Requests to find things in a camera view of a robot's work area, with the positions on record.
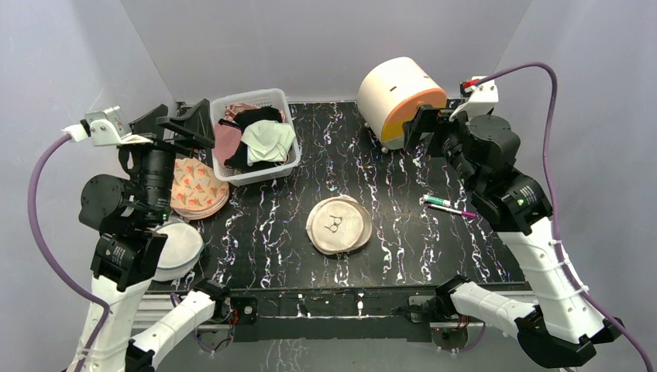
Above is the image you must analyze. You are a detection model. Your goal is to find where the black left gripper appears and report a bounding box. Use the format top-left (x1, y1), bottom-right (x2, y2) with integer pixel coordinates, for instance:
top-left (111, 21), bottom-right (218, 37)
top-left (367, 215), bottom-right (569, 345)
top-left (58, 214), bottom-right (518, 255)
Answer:
top-left (126, 98), bottom-right (215, 221)

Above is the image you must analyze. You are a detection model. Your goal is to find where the black bra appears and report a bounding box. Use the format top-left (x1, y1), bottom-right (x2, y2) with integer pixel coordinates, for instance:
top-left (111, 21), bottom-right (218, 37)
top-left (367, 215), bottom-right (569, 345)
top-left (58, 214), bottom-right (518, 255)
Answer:
top-left (212, 103), bottom-right (294, 173)

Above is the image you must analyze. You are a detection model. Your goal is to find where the pale green bra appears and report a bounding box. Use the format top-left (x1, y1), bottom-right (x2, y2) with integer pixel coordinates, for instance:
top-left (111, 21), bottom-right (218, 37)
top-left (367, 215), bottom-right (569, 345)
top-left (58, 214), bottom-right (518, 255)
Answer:
top-left (241, 119), bottom-right (296, 166)

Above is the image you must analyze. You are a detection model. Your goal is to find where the white mesh laundry bag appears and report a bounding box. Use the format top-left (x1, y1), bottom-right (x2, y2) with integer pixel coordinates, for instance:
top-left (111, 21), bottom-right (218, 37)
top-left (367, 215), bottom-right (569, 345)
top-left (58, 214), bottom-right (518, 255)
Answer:
top-left (305, 195), bottom-right (373, 256)

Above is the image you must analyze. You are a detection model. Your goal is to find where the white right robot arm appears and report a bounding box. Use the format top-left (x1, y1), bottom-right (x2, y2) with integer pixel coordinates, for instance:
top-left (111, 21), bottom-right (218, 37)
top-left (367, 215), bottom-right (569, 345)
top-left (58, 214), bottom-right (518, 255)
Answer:
top-left (403, 105), bottom-right (621, 368)

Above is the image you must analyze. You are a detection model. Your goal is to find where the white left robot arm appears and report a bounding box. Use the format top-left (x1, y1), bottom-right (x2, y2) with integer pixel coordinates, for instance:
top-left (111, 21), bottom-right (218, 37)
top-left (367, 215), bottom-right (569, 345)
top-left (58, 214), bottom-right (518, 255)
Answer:
top-left (69, 100), bottom-right (232, 371)

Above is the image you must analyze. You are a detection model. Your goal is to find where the pink bra in basket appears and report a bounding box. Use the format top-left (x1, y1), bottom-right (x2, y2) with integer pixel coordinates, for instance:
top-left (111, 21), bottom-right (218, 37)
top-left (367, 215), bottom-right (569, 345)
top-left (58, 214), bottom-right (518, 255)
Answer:
top-left (212, 103), bottom-right (286, 171)

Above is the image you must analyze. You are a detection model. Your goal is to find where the cream orange cylindrical machine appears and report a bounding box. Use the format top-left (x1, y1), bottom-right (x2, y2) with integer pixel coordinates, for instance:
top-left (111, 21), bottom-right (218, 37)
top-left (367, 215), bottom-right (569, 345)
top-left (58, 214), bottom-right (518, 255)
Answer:
top-left (356, 57), bottom-right (448, 153)

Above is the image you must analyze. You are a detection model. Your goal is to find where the white green marker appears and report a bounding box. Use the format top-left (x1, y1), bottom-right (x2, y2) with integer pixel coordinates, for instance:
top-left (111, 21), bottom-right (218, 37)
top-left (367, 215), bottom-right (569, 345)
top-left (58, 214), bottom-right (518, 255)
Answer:
top-left (421, 195), bottom-right (452, 208)

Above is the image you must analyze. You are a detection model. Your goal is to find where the white plastic basket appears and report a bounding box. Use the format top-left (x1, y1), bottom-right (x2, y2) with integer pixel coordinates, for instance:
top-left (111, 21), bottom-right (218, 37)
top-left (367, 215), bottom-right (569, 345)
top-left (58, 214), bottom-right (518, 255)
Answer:
top-left (210, 88), bottom-right (301, 186)

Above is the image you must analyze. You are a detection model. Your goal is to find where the white magenta marker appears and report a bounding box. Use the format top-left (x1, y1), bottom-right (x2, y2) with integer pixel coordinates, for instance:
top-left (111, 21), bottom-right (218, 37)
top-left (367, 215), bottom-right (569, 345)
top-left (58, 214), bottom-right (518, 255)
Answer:
top-left (426, 203), bottom-right (477, 219)

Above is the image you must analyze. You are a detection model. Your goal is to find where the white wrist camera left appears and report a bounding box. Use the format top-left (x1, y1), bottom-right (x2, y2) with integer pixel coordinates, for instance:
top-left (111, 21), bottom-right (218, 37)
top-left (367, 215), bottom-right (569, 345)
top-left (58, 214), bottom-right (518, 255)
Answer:
top-left (61, 105), bottom-right (154, 147)

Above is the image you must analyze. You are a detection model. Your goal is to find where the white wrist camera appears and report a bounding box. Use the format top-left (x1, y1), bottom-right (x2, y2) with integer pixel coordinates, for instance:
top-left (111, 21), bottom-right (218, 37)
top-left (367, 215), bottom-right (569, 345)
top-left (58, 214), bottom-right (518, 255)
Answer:
top-left (449, 76), bottom-right (499, 122)
top-left (61, 105), bottom-right (154, 147)

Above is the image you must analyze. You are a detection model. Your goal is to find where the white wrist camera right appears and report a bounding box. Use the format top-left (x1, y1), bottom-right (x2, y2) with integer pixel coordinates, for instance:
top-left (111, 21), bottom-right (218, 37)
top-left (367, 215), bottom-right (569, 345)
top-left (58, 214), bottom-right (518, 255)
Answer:
top-left (449, 76), bottom-right (499, 122)

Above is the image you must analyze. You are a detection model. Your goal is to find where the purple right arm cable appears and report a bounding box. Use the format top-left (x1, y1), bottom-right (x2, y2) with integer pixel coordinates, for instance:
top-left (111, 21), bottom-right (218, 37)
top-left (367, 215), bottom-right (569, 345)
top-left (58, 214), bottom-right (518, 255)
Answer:
top-left (472, 61), bottom-right (657, 372)

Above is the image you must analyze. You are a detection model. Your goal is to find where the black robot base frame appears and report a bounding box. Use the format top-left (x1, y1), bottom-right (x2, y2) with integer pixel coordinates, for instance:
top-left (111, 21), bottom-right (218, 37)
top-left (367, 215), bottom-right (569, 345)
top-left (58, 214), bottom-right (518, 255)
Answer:
top-left (197, 286), bottom-right (482, 350)

